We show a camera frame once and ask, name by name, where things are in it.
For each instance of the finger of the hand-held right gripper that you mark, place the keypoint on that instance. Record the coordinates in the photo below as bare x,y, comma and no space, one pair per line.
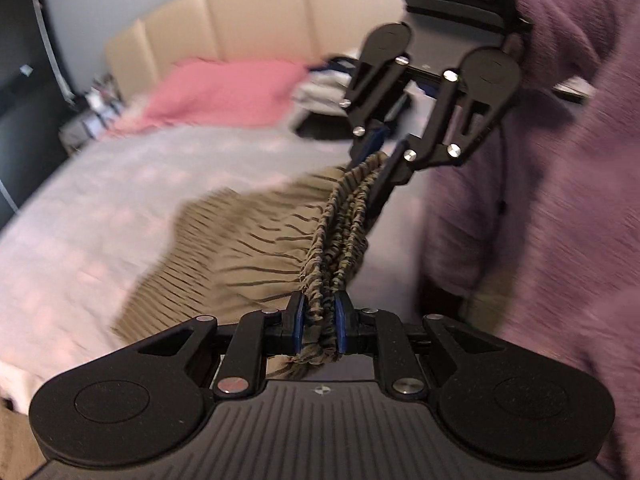
372,135
430,140

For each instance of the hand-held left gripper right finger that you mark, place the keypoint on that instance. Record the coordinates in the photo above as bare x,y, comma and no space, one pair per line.
342,322

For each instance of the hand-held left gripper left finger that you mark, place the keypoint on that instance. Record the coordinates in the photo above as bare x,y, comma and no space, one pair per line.
298,322

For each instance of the brown striped garment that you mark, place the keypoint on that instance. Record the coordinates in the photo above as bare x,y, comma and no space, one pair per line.
240,240

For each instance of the person's right forearm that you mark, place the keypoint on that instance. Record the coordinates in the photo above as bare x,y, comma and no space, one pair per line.
575,20

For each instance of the folded black garment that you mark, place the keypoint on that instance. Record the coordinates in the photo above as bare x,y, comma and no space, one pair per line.
325,122

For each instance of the folded grey garment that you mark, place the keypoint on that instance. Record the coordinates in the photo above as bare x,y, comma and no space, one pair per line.
320,92

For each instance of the dark navy garment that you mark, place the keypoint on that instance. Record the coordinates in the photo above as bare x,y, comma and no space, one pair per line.
332,65

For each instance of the purple fleece robe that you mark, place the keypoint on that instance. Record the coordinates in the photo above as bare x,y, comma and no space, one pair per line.
540,260

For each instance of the beige padded headboard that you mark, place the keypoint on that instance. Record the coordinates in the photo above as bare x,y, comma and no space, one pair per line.
240,15

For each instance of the patterned pink pillow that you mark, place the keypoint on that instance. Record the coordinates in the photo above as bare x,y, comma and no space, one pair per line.
132,122

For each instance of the white nightstand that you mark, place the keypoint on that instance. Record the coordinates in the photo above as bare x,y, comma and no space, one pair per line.
85,132

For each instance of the black sliding wardrobe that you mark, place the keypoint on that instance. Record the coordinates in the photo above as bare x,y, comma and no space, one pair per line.
22,95

